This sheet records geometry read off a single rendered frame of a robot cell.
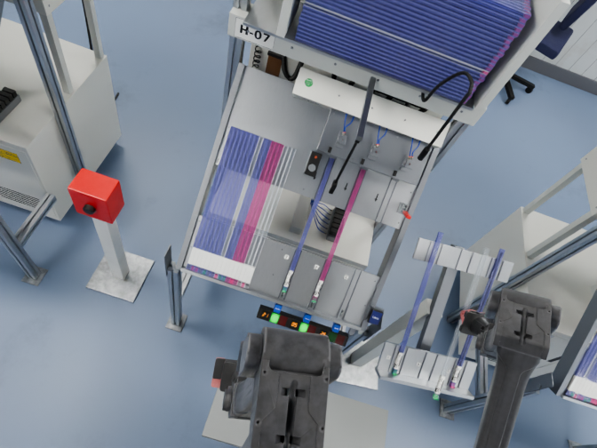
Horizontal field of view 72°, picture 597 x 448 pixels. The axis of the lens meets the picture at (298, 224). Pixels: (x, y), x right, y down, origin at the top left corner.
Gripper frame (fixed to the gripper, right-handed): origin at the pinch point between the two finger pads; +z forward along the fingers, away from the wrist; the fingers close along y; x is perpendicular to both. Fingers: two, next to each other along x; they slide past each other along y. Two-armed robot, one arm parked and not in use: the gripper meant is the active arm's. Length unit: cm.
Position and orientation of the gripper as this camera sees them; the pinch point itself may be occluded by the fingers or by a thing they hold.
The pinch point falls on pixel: (465, 314)
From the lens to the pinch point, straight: 140.2
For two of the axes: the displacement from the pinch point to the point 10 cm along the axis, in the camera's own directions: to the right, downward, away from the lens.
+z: -0.9, -1.7, 9.8
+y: -9.6, -2.5, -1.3
